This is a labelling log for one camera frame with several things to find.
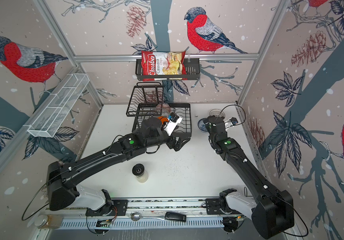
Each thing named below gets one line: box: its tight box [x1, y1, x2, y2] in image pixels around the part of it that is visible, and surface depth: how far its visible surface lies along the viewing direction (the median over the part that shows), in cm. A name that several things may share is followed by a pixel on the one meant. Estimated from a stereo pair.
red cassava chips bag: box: [141, 50, 188, 82], surface depth 90 cm
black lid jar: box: [132, 163, 149, 183], surface depth 77 cm
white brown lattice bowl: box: [209, 109, 226, 118], surface depth 113 cm
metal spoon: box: [130, 212, 166, 221], surface depth 72 cm
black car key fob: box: [164, 211, 187, 222], surface depth 70 cm
